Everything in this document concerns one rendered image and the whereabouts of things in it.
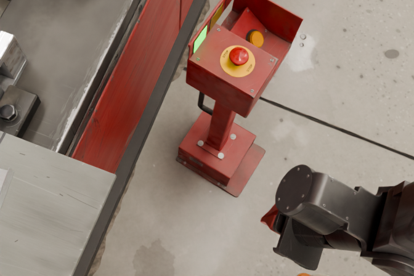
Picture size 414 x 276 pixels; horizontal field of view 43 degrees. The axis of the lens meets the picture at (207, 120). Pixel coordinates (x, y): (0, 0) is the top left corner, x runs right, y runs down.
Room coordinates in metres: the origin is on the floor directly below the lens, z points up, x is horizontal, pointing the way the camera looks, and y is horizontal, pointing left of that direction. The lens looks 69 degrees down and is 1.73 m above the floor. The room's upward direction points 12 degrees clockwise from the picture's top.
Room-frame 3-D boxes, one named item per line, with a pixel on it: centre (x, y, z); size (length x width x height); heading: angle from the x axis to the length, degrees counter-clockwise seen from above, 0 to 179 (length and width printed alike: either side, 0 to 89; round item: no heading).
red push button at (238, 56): (0.50, -0.04, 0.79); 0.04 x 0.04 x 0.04
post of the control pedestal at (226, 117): (0.55, -0.04, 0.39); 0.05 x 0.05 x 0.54; 69
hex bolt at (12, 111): (0.25, 0.32, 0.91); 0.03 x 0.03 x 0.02
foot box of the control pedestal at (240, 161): (0.54, -0.07, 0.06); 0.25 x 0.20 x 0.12; 69
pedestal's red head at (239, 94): (0.55, -0.04, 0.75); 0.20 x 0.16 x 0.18; 159
